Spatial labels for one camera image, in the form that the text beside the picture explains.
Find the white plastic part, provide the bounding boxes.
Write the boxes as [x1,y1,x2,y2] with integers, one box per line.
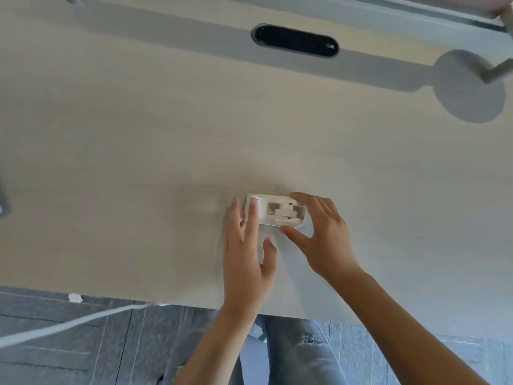
[268,201,302,226]

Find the blue jeans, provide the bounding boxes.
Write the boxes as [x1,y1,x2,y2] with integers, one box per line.
[240,314,350,385]

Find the person's right forearm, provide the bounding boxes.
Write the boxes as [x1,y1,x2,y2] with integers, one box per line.
[322,268,491,385]

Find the person's left forearm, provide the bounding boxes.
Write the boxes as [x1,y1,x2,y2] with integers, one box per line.
[172,306,259,385]

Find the person's left hand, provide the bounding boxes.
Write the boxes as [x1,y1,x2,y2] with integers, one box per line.
[222,197,278,313]

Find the black oval cable grommet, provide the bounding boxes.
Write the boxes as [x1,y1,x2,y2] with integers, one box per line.
[251,23,340,60]

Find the white cable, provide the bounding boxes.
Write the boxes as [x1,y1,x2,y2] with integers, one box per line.
[0,302,169,350]

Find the white plastic box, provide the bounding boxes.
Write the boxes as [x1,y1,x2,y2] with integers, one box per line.
[244,192,308,228]

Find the white desk lamp base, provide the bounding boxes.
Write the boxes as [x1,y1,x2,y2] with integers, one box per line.
[430,49,513,125]

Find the person's right hand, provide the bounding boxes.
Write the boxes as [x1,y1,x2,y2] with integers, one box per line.
[281,191,364,283]

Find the wooden shelf with metal rail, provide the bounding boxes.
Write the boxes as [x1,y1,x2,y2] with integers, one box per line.
[208,0,513,35]

